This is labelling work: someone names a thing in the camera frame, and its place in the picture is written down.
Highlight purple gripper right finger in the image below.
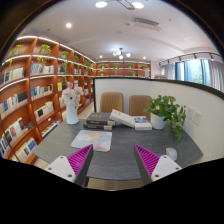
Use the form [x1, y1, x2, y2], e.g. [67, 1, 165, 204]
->
[134, 145, 181, 185]

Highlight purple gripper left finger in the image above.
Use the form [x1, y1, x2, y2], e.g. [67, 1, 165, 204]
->
[45, 144, 93, 186]

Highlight pastel patterned mouse pad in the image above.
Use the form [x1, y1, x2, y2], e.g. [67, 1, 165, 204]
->
[71, 130, 112, 152]

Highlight dark hardcover book bottom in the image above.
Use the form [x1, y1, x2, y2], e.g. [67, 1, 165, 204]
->
[83, 124, 113, 131]

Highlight dark hardcover book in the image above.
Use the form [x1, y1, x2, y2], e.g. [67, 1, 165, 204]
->
[86, 112, 115, 126]
[83, 124, 113, 131]

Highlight white blue book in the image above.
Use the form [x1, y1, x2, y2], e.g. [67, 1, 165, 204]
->
[133, 116, 152, 130]

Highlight dark hardcover book top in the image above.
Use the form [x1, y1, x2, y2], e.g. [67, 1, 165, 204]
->
[86, 112, 115, 126]

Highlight white open book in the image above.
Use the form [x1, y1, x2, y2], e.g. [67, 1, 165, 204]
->
[110, 109, 135, 128]

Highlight green potted plant white pot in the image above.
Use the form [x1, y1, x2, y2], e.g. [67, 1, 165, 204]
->
[144, 95, 186, 140]

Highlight tan chair right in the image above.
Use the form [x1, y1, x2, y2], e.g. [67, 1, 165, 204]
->
[129, 95, 151, 119]

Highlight tan chair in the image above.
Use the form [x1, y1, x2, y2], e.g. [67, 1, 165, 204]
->
[129, 95, 151, 119]
[100, 92, 123, 113]

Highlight white vase with flowers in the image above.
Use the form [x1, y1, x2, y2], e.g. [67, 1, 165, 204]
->
[62, 83, 84, 125]

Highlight tan chair left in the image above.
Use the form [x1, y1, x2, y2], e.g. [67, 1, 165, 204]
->
[100, 92, 123, 113]

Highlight white desk partition panel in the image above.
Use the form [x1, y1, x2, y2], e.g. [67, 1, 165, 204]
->
[93, 77, 224, 162]

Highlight orange wooden bookshelf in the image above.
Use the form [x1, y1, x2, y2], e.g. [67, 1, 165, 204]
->
[0, 35, 151, 164]

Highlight grey window curtain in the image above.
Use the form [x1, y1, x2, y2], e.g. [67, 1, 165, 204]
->
[209, 61, 224, 93]

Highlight ceiling chandelier lamp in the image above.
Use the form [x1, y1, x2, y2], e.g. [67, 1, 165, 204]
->
[112, 48, 131, 60]

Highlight white wall socket plates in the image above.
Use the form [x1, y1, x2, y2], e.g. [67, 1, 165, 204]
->
[186, 106, 202, 125]

